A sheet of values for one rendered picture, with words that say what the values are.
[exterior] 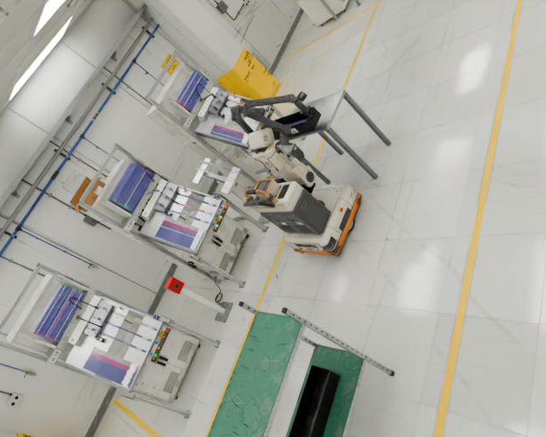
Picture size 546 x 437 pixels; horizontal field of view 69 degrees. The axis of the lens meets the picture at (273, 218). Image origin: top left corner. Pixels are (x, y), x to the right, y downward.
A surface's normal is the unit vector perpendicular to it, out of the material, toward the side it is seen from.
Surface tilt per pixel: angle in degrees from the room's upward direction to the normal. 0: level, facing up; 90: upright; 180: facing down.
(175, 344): 90
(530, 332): 0
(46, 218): 90
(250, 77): 90
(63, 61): 90
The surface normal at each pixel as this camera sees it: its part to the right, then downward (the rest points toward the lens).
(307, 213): 0.59, -0.01
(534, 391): -0.69, -0.51
